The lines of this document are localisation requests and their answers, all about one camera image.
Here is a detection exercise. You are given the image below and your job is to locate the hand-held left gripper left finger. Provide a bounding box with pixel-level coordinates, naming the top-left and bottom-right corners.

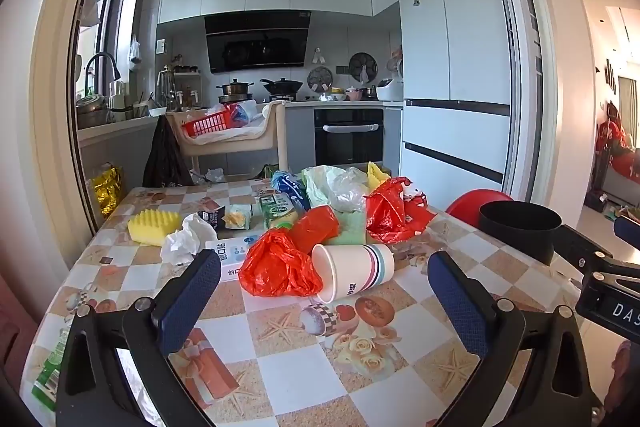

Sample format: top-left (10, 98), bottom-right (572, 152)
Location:
top-left (56, 249), bottom-right (222, 427)

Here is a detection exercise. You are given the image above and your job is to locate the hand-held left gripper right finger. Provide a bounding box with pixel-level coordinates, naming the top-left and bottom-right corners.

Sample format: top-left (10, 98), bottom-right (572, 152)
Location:
top-left (427, 250), bottom-right (601, 427)

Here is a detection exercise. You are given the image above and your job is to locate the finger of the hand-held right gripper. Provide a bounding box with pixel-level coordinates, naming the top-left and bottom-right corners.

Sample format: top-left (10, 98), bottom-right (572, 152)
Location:
top-left (614, 214), bottom-right (640, 250)
top-left (552, 224), bottom-right (613, 280)

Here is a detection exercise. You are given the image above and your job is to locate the white box blue print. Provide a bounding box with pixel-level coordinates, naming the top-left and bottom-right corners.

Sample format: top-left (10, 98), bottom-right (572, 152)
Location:
top-left (205, 233), bottom-right (267, 279)

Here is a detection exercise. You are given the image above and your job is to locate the black trash bin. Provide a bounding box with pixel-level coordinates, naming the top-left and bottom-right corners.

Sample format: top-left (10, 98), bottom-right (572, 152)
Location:
top-left (479, 201), bottom-right (562, 265)

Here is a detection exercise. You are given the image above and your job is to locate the yellow sponge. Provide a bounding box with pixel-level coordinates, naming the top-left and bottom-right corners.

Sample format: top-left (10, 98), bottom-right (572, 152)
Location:
top-left (127, 209), bottom-right (183, 246)

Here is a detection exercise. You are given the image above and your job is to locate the striped white paper cup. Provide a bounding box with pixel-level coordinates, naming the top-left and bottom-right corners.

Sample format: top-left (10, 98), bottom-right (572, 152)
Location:
top-left (311, 243), bottom-right (396, 304)

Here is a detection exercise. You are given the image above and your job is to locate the green white box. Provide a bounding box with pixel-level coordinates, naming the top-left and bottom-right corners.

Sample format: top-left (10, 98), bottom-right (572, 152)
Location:
top-left (259, 193), bottom-right (297, 229)

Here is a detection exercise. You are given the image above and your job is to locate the green sponge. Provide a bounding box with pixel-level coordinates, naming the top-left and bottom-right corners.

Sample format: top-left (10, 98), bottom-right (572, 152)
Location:
top-left (327, 211), bottom-right (371, 249)

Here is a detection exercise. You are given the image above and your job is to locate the blue plastic bag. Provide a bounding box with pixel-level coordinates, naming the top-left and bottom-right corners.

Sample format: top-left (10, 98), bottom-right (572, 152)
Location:
top-left (270, 170), bottom-right (311, 214)

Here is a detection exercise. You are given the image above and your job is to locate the light green plastic bag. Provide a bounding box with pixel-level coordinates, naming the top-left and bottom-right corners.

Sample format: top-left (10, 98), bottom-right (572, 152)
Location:
top-left (301, 165), bottom-right (371, 214)

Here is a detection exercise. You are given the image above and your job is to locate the person's right forearm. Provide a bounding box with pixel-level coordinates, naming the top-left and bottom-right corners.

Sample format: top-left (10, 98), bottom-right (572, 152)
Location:
top-left (604, 341), bottom-right (640, 414)

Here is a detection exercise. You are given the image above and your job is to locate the crumpled white tissue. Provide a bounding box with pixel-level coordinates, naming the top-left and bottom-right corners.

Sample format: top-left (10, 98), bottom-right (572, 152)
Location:
top-left (160, 213), bottom-right (219, 266)

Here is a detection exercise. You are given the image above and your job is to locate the red sofa cover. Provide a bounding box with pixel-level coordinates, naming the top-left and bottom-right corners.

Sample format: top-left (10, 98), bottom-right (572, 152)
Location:
top-left (594, 101), bottom-right (640, 188)

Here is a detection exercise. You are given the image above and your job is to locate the crumpled red plastic bag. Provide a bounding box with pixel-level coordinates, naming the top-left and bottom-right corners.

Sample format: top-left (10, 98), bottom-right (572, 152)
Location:
top-left (238, 229), bottom-right (325, 299)

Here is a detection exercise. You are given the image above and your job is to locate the yellow snack packet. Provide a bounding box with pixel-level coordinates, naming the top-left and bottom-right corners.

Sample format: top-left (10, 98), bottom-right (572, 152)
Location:
top-left (222, 204), bottom-right (254, 231)

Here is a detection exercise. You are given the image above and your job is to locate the red plastic stool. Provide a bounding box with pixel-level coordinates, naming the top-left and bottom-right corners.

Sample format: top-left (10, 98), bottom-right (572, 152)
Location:
top-left (446, 189), bottom-right (514, 221)

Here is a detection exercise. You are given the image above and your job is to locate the red plastic bag white print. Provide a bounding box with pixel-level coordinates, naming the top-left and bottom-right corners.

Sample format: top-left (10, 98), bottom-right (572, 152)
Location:
top-left (365, 177), bottom-right (437, 245)

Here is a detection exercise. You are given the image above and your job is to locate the gold foil bag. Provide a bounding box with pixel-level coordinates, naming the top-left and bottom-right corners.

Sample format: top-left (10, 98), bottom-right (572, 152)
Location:
top-left (89, 163), bottom-right (124, 219)

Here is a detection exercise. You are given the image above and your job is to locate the rolled orange-red plastic bag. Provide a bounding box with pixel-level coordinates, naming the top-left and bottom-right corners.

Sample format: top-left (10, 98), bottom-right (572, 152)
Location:
top-left (289, 205), bottom-right (341, 254)

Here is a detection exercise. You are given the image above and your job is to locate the black hanging bag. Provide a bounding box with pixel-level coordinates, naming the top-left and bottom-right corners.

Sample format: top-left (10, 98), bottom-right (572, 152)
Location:
top-left (143, 116), bottom-right (194, 188)

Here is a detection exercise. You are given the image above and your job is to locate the yellow plastic bag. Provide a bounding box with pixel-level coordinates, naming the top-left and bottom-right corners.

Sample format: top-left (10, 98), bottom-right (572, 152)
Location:
top-left (367, 162), bottom-right (392, 188)

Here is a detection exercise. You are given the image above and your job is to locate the clear plastic bag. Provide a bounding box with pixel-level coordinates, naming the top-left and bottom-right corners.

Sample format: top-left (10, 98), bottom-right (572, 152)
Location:
top-left (330, 171), bottom-right (369, 212)

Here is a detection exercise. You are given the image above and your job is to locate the beige plastic chair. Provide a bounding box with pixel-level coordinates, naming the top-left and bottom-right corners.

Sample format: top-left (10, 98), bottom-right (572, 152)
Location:
top-left (165, 101), bottom-right (289, 180)

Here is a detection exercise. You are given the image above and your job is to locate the green white packet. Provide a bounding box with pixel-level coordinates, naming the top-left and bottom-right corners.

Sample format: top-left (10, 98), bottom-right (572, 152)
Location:
top-left (31, 329), bottom-right (69, 411)

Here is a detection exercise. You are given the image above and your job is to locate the red plastic basket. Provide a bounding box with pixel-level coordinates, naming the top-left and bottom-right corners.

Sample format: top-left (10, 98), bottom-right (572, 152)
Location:
top-left (181, 108), bottom-right (234, 140)

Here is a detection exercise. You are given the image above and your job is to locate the black built-in oven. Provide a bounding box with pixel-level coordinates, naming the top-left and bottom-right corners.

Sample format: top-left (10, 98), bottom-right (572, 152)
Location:
top-left (313, 107), bottom-right (385, 166)

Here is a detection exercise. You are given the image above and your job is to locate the steel cooking pot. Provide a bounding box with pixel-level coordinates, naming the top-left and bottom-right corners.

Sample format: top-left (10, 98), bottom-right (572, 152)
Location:
top-left (216, 78), bottom-right (255, 104)

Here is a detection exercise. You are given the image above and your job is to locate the white rice cooker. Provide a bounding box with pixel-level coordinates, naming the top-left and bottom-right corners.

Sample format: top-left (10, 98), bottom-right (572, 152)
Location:
top-left (375, 78), bottom-right (404, 102)

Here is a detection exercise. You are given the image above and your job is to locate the black wok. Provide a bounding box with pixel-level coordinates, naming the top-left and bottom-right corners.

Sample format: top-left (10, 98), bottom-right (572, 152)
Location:
top-left (259, 77), bottom-right (305, 97)

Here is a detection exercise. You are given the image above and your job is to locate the white refrigerator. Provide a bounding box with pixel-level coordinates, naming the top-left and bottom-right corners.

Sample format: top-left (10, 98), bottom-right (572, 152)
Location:
top-left (398, 0), bottom-right (517, 204)

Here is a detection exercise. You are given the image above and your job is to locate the kitchen faucet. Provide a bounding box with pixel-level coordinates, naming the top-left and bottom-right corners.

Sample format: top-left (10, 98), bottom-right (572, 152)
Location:
top-left (84, 51), bottom-right (121, 94)

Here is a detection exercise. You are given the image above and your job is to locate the black range hood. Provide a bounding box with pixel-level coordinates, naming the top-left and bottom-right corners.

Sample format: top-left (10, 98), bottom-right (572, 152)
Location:
top-left (204, 10), bottom-right (312, 74)

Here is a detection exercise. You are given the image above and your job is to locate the round wall trivet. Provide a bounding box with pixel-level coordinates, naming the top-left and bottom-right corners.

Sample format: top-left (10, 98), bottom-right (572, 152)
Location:
top-left (348, 52), bottom-right (379, 84)
top-left (307, 66), bottom-right (334, 93)

